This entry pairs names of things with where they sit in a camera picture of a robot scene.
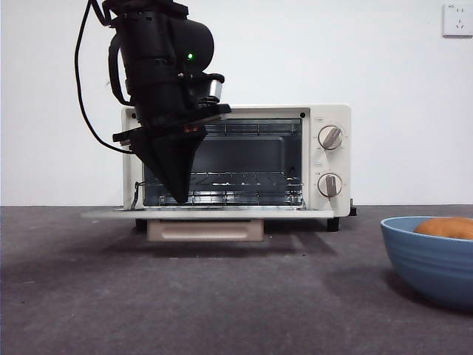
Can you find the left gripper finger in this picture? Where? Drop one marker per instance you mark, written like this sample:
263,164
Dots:
151,155
177,159

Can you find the blue ribbed bowl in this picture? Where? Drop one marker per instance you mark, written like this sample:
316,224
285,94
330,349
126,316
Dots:
428,270

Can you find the brown potato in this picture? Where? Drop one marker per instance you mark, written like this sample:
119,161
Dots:
443,227

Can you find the cream toaster oven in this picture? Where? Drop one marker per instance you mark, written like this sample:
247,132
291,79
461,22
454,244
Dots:
330,162

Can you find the round beige oven knob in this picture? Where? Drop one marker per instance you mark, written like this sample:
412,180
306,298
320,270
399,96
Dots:
330,137
329,185

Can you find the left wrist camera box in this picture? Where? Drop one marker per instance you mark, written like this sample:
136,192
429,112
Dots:
214,87

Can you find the white wall socket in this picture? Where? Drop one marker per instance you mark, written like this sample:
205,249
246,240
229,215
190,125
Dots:
458,20

